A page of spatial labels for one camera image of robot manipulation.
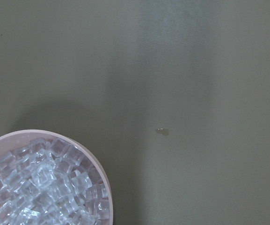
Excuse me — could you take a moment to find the pink bowl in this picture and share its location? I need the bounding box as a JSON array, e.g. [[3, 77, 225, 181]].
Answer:
[[0, 129, 114, 225]]

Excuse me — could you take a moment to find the clear ice cubes pile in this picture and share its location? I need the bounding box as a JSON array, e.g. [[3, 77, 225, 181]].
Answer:
[[0, 138, 110, 225]]

